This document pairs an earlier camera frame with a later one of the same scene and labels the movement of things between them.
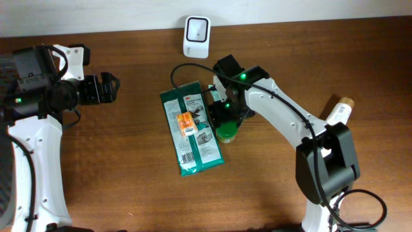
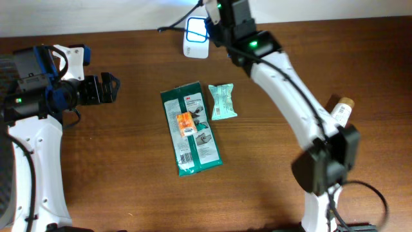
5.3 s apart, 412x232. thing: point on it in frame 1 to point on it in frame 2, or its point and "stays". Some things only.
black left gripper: [99, 93] stays
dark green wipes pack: [199, 151] stays
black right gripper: [223, 112] to [221, 31]
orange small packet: [186, 123] stays
